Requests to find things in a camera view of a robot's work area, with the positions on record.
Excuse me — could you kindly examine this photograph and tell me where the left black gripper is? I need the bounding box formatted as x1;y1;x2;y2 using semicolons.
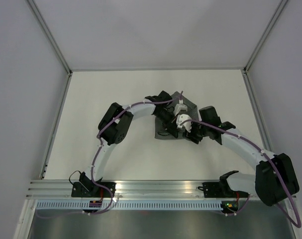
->
154;110;178;138

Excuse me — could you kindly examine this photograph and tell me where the grey cloth napkin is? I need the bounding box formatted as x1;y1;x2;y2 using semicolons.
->
154;96;199;140

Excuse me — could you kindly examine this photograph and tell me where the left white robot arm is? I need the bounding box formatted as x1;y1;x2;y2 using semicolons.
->
72;91;183;197

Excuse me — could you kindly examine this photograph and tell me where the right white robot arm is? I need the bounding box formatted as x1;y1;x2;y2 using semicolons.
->
176;106;300;206

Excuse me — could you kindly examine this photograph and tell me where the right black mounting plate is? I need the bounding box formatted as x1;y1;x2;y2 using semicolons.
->
197;182;248;198

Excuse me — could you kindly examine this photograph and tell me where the black mounting plate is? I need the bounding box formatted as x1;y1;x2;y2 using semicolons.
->
71;182;116;198
197;182;248;198

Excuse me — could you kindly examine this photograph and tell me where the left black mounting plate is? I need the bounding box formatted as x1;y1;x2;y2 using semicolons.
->
71;182;116;198

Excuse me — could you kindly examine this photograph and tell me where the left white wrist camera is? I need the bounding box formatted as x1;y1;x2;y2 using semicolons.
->
174;100;188;116

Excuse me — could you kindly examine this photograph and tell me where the right aluminium frame post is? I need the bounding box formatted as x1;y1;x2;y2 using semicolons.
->
242;0;291;73

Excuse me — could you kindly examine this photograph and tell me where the aluminium frame post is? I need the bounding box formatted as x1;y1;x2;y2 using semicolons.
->
242;0;291;73
26;0;73;77

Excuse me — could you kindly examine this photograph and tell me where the left aluminium frame post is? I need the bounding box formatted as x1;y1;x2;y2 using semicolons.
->
26;0;73;77

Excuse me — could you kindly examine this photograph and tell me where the white slotted cable duct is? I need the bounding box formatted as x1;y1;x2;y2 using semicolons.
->
36;200;222;211

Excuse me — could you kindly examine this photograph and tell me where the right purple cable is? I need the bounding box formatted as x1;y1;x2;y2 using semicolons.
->
180;119;302;229

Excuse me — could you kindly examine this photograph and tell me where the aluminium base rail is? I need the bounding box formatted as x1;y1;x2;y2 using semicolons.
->
26;179;297;200

